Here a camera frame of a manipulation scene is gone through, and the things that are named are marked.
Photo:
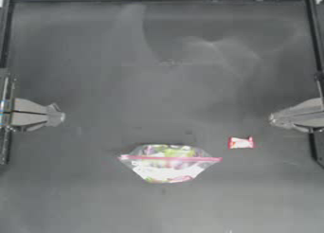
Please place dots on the clear bag with pink zip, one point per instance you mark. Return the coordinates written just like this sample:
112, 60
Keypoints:
169, 164

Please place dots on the red candy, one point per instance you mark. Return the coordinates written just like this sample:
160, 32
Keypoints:
240, 142

